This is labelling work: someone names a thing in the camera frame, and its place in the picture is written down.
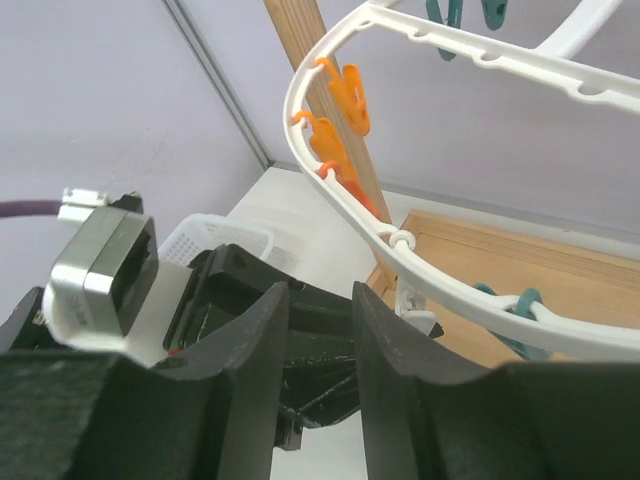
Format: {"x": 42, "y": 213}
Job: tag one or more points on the orange clothespin middle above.
{"x": 328, "y": 147}

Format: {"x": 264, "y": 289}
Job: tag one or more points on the orange clothespin upper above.
{"x": 347, "y": 91}

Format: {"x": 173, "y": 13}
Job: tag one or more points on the wooden hanger stand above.
{"x": 574, "y": 282}

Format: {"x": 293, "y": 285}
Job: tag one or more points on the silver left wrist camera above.
{"x": 102, "y": 277}

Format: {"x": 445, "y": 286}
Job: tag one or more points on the teal clothespin near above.
{"x": 523, "y": 309}

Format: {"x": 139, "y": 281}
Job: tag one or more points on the white plastic clip hanger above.
{"x": 549, "y": 64}

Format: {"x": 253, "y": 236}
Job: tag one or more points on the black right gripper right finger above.
{"x": 429, "y": 413}

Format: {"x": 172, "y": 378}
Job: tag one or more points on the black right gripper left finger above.
{"x": 209, "y": 412}

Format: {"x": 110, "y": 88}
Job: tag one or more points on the orange clothespin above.
{"x": 352, "y": 186}
{"x": 328, "y": 147}
{"x": 347, "y": 91}

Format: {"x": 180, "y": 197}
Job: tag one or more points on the orange clothespin lower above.
{"x": 352, "y": 186}

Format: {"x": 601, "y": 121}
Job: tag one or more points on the white perforated plastic basket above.
{"x": 200, "y": 232}

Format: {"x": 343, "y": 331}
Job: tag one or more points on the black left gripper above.
{"x": 319, "y": 381}

